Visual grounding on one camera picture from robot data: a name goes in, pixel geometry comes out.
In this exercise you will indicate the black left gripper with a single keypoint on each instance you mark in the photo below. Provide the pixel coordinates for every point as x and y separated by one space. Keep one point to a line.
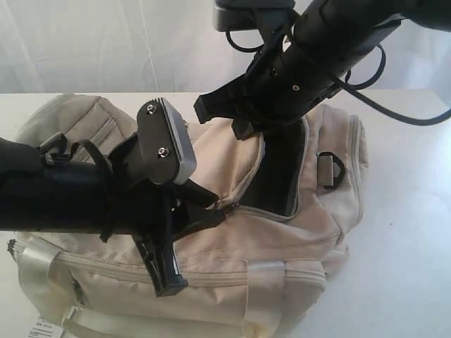
145 213

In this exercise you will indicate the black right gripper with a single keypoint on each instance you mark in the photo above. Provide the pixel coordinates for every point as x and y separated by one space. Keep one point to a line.
279 86

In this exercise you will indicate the beige duffel bag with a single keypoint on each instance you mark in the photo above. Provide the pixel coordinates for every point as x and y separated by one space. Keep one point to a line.
289 196

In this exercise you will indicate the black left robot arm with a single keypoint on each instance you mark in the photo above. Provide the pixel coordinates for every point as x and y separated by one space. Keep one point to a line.
47 190

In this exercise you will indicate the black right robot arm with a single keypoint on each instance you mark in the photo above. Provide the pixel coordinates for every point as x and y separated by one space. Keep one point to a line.
353 28

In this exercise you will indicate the white paper label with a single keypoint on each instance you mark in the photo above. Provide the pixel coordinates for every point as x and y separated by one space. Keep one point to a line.
41 328

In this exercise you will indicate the white backdrop curtain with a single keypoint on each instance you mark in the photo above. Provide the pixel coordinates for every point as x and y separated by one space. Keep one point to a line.
114 46

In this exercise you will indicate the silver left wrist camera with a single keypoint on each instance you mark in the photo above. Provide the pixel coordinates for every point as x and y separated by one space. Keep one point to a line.
165 145

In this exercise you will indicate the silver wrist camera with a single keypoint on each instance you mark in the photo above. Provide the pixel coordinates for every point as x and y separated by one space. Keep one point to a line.
239 15
165 145

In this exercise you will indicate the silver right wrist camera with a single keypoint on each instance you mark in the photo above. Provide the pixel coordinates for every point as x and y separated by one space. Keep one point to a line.
239 15

